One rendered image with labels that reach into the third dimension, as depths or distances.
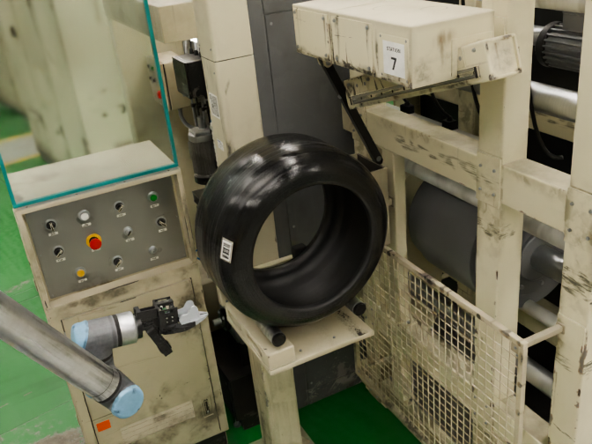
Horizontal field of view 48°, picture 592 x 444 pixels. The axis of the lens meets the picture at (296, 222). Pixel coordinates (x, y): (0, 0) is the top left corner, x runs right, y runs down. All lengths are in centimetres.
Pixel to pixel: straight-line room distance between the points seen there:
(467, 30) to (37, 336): 122
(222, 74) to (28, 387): 217
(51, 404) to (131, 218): 138
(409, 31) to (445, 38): 10
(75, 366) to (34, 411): 182
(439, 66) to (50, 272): 147
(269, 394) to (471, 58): 151
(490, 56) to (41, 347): 122
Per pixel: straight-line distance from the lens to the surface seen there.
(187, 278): 253
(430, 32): 163
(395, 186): 241
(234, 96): 209
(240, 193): 180
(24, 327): 163
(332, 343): 215
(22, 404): 361
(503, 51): 166
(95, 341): 189
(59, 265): 244
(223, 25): 205
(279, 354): 204
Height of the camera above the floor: 208
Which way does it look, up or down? 26 degrees down
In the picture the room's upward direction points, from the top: 6 degrees counter-clockwise
